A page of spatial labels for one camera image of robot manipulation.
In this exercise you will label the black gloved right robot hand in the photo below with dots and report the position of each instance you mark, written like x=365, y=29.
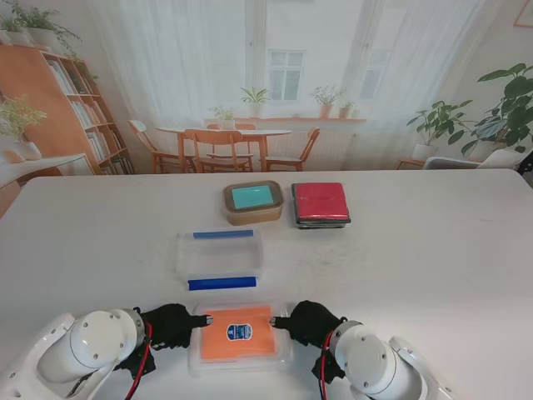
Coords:
x=312, y=325

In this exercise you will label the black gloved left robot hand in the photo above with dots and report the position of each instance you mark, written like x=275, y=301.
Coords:
x=170, y=325

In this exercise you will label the clear container with blue clips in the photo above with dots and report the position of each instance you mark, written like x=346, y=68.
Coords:
x=220, y=283

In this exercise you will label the clear lid with orange label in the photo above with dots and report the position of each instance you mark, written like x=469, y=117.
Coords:
x=237, y=333

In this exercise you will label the black plastic tray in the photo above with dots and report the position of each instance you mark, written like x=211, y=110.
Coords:
x=320, y=225

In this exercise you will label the brown kraft paper container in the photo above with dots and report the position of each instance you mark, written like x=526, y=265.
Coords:
x=254, y=217

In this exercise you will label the clear lid with teal label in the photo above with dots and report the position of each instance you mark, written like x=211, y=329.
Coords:
x=252, y=197

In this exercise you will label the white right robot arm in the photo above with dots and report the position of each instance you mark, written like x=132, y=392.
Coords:
x=366, y=358

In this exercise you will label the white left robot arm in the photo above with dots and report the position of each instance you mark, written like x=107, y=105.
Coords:
x=91, y=346

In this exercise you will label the black stand clamp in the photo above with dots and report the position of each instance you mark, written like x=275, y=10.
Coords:
x=526, y=164

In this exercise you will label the printed room backdrop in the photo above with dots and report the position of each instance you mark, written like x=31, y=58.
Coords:
x=291, y=41

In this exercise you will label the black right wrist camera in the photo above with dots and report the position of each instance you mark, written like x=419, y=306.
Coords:
x=329, y=371

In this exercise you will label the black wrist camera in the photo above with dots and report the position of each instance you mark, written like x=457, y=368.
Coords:
x=137, y=364
x=329, y=371

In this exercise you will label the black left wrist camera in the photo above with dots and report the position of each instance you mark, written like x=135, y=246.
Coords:
x=137, y=364

